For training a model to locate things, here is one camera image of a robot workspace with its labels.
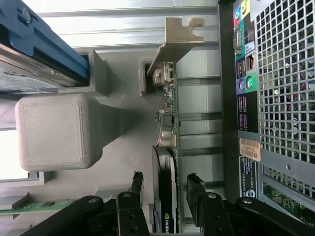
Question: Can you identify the grey printed parts rack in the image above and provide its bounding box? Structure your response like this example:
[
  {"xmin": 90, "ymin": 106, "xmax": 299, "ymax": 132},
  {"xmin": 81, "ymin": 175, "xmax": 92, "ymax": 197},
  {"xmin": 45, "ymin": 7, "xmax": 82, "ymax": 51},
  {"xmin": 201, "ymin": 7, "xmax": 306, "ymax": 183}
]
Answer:
[{"xmin": 0, "ymin": 48, "xmax": 182, "ymax": 236}]

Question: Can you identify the hard disk with blue caddy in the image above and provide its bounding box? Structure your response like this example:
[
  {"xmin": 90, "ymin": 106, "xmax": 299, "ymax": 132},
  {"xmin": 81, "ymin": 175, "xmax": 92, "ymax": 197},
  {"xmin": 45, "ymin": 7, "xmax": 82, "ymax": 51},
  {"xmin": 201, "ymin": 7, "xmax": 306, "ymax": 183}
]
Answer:
[{"xmin": 0, "ymin": 0, "xmax": 90, "ymax": 95}]

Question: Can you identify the black open PC case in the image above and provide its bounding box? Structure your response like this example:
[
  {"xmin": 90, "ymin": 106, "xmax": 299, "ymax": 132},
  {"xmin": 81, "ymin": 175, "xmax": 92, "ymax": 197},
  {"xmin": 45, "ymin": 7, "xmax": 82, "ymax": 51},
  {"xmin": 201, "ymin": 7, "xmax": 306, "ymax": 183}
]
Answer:
[{"xmin": 218, "ymin": 0, "xmax": 315, "ymax": 236}]

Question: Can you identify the orange barcode sticker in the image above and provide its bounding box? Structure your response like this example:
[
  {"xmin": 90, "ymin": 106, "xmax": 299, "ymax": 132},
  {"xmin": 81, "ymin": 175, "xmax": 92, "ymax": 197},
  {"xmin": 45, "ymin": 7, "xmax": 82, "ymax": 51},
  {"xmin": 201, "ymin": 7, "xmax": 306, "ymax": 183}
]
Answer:
[{"xmin": 239, "ymin": 137, "xmax": 262, "ymax": 162}]

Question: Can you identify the green RAM stick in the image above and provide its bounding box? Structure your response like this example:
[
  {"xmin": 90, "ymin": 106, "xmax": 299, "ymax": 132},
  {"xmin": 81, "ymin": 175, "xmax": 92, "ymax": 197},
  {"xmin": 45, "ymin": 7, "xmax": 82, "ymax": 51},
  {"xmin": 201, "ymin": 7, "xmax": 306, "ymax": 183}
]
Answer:
[{"xmin": 0, "ymin": 198, "xmax": 77, "ymax": 217}]

